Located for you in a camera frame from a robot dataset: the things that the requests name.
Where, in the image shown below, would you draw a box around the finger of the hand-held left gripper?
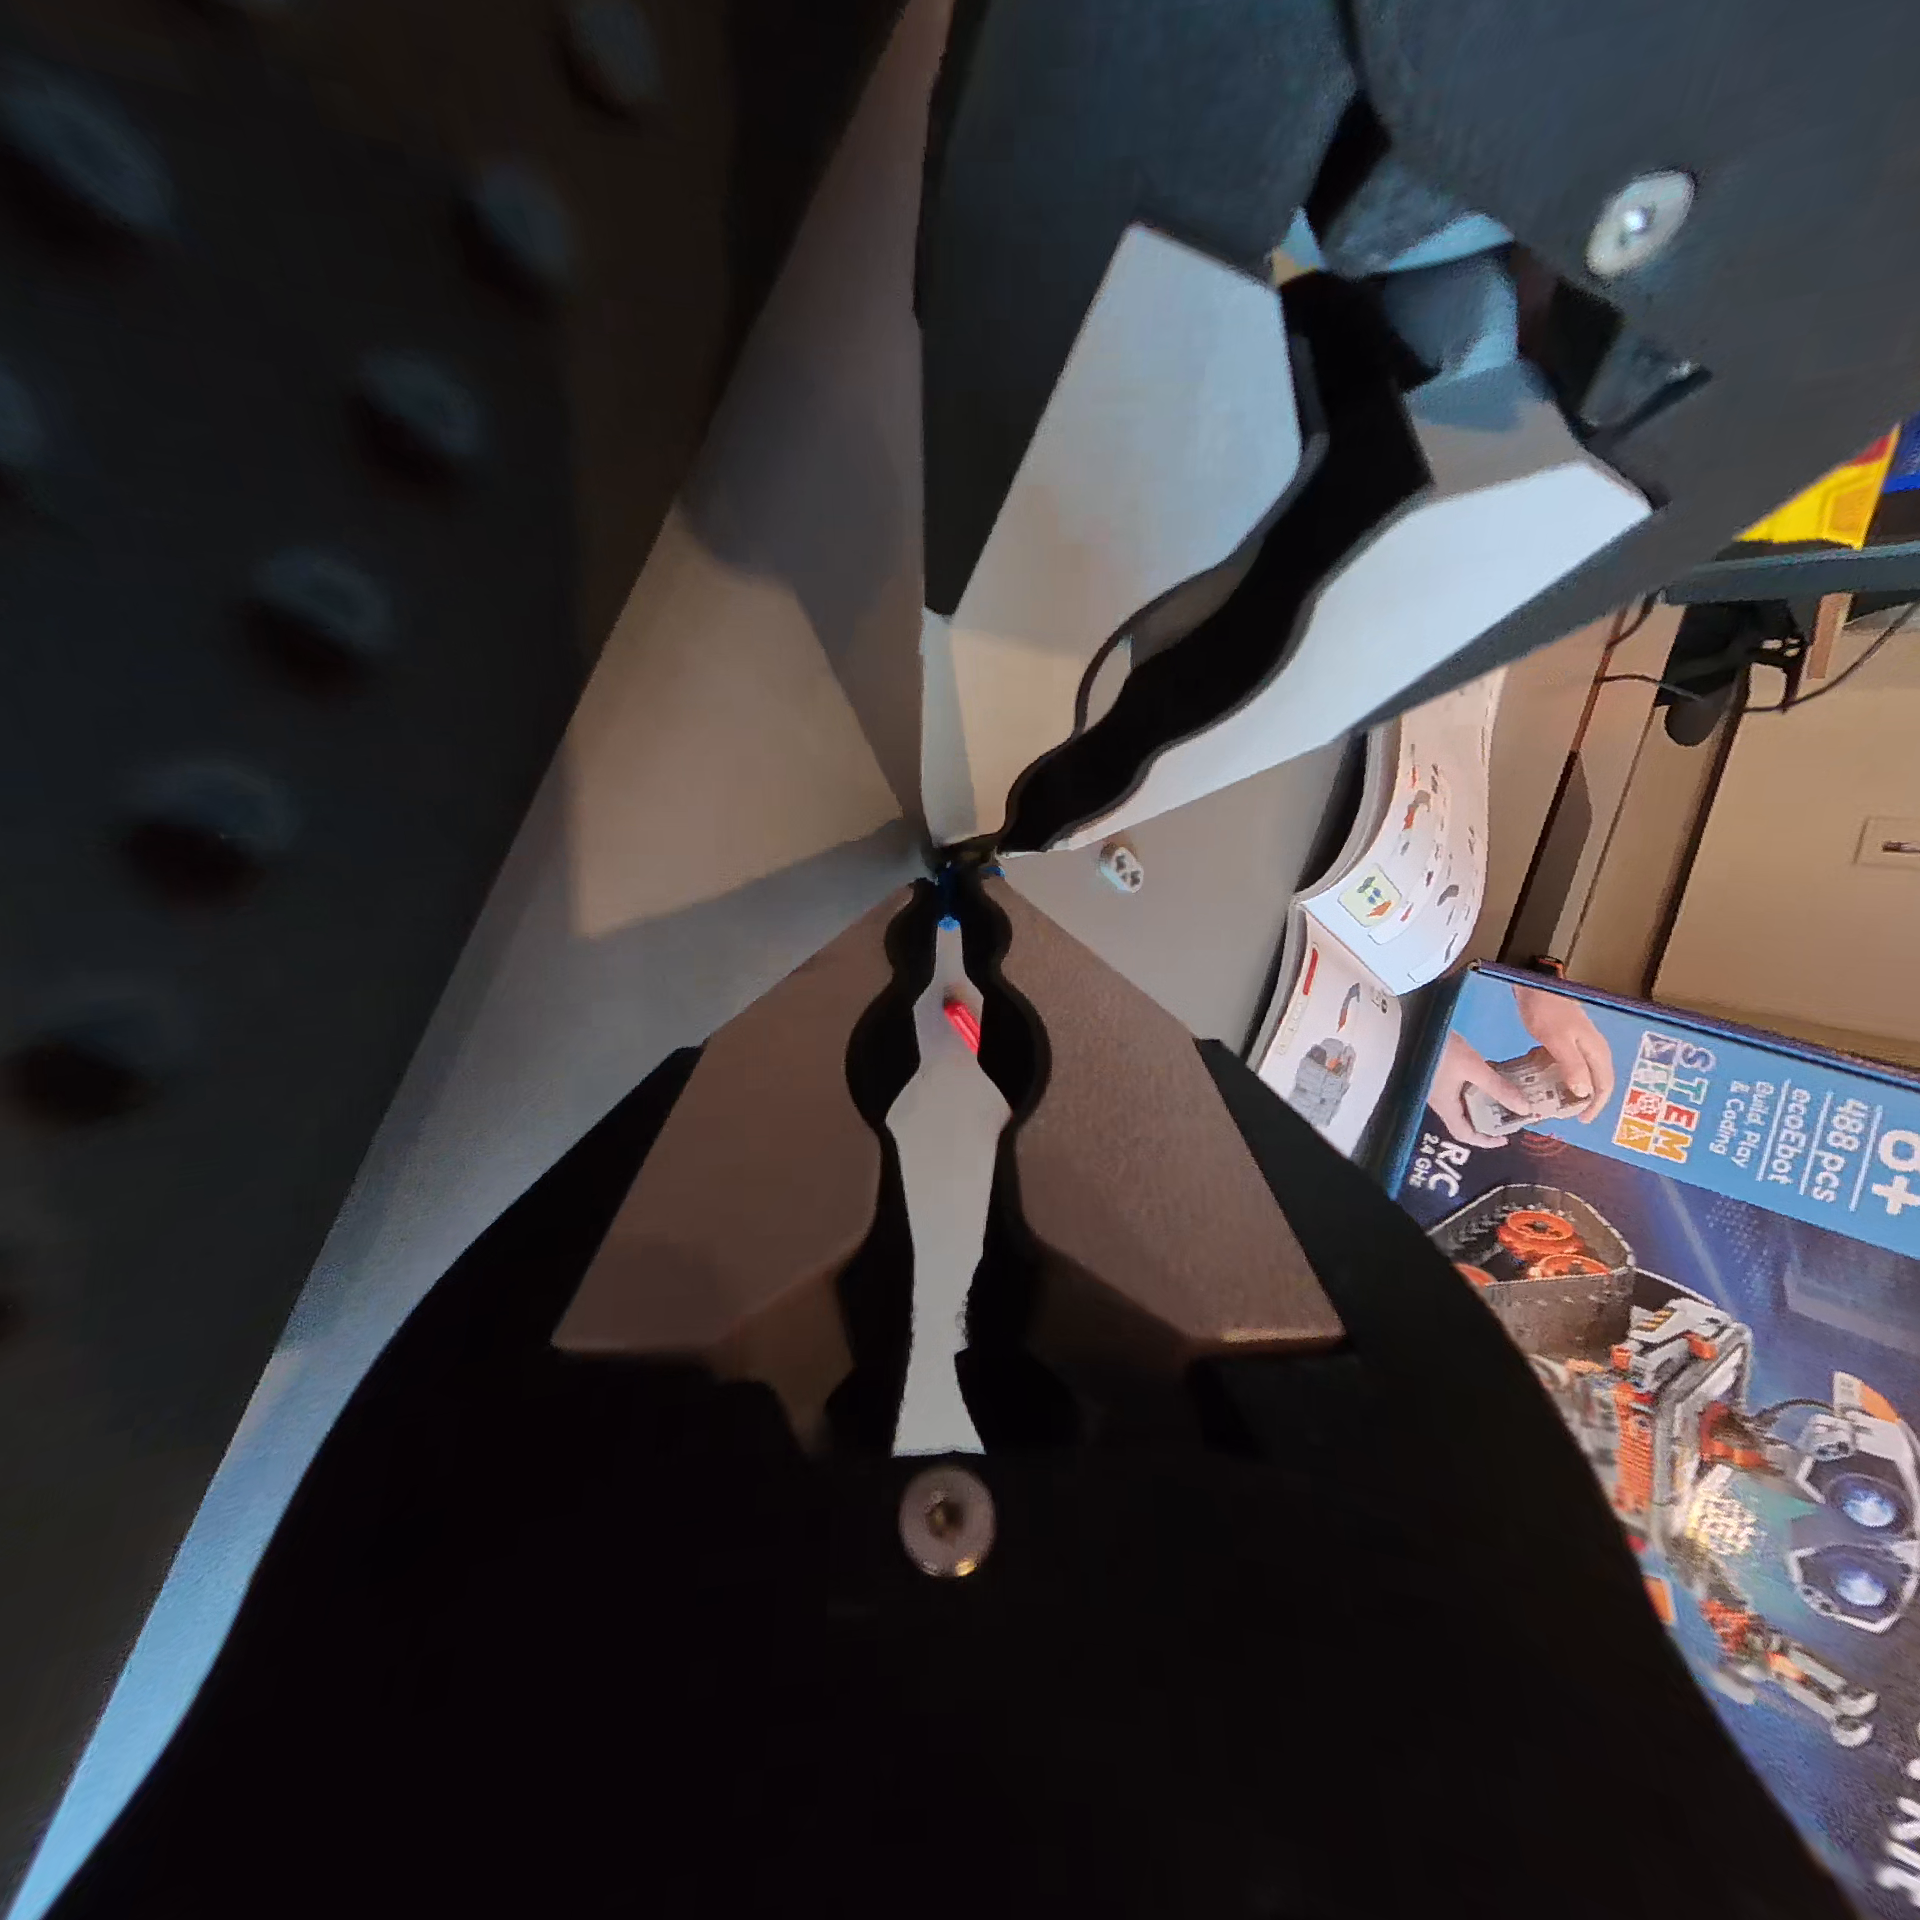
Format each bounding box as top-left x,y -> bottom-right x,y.
998,281 -> 1654,859
918,226 -> 1334,859

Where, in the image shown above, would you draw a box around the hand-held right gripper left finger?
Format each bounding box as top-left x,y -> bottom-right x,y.
550,880 -> 933,1454

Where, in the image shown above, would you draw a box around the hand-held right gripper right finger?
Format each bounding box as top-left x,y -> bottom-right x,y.
971,876 -> 1348,1453

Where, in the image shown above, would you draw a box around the grey desk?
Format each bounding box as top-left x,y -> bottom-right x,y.
0,0 -> 1389,1920

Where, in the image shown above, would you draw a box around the open white instruction booklet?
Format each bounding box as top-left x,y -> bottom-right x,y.
1253,671 -> 1506,1159

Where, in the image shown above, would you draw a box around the yellow blue box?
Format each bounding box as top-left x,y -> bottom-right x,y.
1734,417 -> 1920,551

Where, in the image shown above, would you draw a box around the blue robot kit box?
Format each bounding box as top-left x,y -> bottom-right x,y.
1380,955 -> 1920,1920

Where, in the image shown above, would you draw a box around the black perforated chair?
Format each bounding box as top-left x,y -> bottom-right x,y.
0,0 -> 918,1860

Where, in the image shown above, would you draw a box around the black cables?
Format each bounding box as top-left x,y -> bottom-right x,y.
1597,593 -> 1814,754

